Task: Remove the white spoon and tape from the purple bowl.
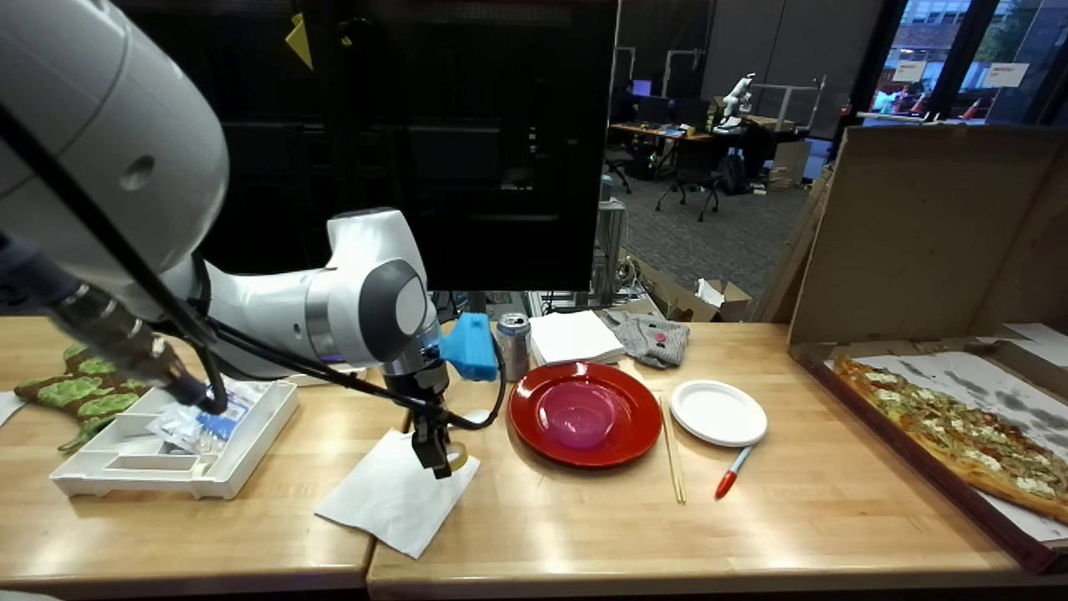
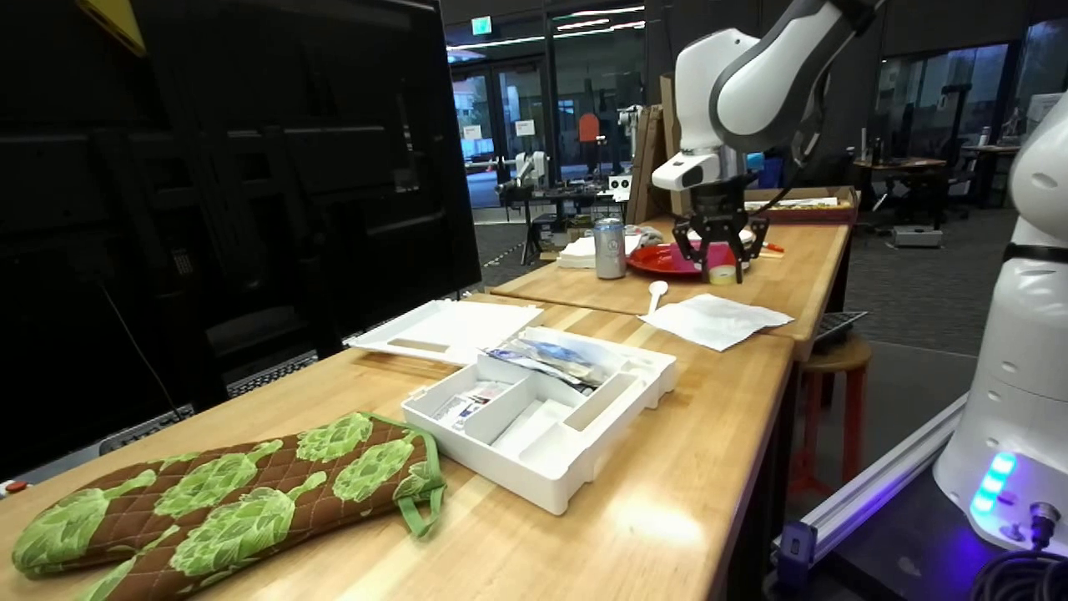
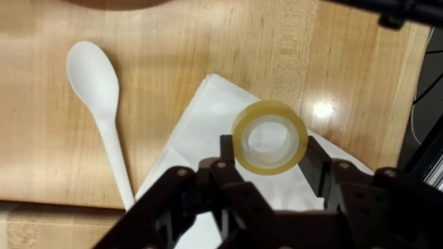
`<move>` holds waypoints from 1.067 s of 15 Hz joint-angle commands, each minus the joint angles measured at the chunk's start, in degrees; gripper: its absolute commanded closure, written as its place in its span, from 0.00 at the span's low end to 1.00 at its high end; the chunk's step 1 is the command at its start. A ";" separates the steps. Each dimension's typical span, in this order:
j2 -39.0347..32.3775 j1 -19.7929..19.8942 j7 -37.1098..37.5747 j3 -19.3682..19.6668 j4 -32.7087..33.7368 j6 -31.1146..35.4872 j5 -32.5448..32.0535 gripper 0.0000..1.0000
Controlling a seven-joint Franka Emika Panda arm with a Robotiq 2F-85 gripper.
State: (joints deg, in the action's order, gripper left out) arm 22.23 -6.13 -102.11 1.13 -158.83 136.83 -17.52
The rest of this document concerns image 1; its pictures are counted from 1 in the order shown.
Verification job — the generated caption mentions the small white plate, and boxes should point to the small white plate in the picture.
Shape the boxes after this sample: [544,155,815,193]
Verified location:
[667,376,770,450]

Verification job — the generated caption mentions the rectangular pizza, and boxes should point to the rectangular pizza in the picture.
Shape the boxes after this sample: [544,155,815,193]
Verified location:
[835,354,1068,528]

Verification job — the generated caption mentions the green brown knitted mitt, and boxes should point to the green brown knitted mitt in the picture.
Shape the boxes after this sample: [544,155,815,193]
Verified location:
[9,343,160,457]

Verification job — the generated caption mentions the yellow triangle sticker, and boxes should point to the yellow triangle sticker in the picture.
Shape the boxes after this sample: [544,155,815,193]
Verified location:
[280,9,321,75]

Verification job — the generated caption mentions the wooden chopstick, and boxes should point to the wooden chopstick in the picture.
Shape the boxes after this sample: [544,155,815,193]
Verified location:
[661,416,687,506]

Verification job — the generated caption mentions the blue and white plastic packets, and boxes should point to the blue and white plastic packets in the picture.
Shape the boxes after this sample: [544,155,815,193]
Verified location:
[152,381,269,457]

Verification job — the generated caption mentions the white paper napkin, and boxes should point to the white paper napkin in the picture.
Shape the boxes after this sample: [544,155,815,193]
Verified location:
[313,428,486,562]

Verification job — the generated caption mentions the purple bowl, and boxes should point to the purple bowl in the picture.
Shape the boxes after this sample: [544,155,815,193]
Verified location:
[531,381,621,454]

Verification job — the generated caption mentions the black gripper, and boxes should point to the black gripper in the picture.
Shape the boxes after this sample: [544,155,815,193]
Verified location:
[383,349,461,485]

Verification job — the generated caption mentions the white divided tray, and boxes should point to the white divided tray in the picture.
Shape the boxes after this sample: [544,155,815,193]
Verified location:
[46,376,302,501]

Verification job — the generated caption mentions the wooden background desk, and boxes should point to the wooden background desk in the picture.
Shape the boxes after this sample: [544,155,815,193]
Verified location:
[608,112,815,149]

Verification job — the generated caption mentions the black office chair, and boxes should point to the black office chair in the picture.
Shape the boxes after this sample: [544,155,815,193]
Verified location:
[656,129,729,225]

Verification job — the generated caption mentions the cardboard pizza box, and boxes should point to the cardboard pizza box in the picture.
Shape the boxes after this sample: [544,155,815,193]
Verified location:
[786,125,1068,579]

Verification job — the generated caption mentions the silver metal bottle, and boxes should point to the silver metal bottle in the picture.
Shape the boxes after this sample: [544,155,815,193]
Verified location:
[597,193,630,294]

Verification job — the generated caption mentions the open cardboard box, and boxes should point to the open cardboard box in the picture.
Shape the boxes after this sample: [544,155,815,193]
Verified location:
[637,258,754,323]

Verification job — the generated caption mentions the red plate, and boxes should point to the red plate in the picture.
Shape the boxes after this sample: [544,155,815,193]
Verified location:
[508,362,667,470]

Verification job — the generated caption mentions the small white background robot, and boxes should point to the small white background robot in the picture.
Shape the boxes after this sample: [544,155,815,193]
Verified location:
[714,71,763,134]

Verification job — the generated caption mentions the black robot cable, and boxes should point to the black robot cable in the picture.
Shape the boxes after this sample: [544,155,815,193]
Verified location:
[0,102,510,433]

